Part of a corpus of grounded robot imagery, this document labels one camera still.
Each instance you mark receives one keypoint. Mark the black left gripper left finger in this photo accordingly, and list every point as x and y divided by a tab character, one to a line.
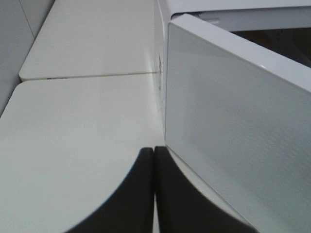
130	209

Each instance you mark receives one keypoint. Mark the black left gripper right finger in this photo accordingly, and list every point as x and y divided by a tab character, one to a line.
181	208

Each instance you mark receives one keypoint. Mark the white microwave door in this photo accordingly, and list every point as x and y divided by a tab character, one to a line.
240	116

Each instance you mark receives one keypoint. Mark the white microwave oven body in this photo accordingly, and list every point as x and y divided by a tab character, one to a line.
236	15

